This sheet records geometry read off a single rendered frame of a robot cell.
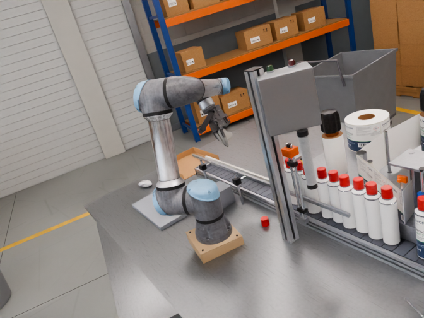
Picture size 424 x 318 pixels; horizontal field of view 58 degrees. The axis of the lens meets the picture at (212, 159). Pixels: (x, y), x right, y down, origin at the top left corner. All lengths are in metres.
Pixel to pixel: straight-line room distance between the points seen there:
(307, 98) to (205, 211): 0.57
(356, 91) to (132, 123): 3.30
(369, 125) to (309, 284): 0.87
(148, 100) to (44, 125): 4.30
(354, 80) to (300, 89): 2.44
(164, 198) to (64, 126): 4.27
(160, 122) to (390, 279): 0.93
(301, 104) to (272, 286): 0.60
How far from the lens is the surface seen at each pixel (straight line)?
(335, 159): 1.75
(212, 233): 1.52
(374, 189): 1.31
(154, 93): 1.44
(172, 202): 1.51
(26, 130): 5.71
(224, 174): 2.04
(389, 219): 1.33
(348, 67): 4.57
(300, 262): 1.43
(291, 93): 1.23
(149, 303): 1.47
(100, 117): 5.63
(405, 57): 5.15
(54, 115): 5.66
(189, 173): 2.28
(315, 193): 1.52
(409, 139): 1.85
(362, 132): 1.93
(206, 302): 1.38
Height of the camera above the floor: 1.75
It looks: 23 degrees down
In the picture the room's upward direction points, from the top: 16 degrees counter-clockwise
